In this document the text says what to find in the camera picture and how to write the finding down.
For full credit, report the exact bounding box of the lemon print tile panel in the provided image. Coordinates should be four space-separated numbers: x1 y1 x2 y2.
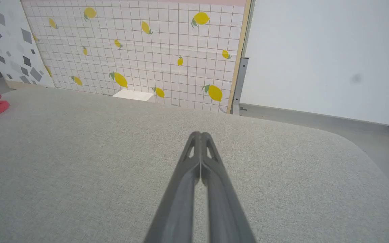
21 0 253 114

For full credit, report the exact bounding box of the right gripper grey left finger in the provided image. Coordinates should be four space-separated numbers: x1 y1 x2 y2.
144 131 201 243

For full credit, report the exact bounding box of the white box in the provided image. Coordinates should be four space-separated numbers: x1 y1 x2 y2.
112 89 155 103

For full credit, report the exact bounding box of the grey metal panel stand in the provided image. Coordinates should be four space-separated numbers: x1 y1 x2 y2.
232 57 249 116

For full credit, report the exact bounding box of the grey terrazzo print panel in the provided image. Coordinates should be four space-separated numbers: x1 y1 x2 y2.
0 0 55 89

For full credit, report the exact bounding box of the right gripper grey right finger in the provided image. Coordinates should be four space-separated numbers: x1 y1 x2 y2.
201 132 257 243

